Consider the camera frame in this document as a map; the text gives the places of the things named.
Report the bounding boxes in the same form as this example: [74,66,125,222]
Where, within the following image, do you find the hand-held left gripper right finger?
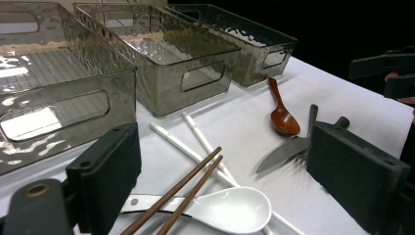
[305,120,412,235]

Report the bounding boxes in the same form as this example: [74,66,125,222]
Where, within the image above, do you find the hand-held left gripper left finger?
[65,121,143,235]

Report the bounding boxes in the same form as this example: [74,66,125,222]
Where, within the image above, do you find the brown wooden chopstick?
[119,146,223,235]
[156,155,225,235]

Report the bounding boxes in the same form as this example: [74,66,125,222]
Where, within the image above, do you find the metal fork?
[294,103,320,163]

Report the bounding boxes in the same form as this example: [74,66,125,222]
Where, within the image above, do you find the metal knife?
[254,116,351,174]

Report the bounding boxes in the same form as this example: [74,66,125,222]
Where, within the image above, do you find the smoky clear plastic bin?
[72,3,243,118]
[164,3,299,87]
[0,1,137,177]

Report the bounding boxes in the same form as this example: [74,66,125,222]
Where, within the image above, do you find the white chopstick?
[181,111,275,235]
[149,121,307,235]

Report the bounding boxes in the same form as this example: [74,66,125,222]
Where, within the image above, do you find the brown wooden spoon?
[267,76,301,137]

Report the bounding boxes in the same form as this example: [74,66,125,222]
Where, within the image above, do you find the white ceramic spoon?
[120,185,273,235]

